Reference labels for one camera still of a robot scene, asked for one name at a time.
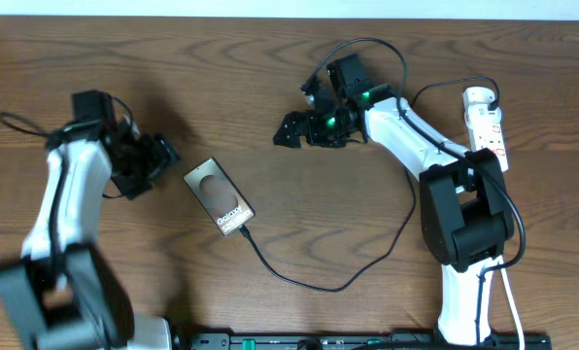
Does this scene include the black charger cable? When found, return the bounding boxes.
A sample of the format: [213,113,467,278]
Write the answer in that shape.
[238,76,501,294]

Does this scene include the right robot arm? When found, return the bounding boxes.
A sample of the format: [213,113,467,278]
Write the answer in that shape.
[273,54,517,346]

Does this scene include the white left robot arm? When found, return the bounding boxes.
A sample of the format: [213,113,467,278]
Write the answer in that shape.
[0,89,180,349]

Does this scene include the white USB charger adapter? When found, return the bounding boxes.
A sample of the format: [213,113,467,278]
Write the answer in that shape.
[462,87,498,112]

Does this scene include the white power strip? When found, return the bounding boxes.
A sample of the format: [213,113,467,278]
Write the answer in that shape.
[464,103,509,172]

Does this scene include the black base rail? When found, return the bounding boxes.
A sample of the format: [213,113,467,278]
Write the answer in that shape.
[189,330,553,350]

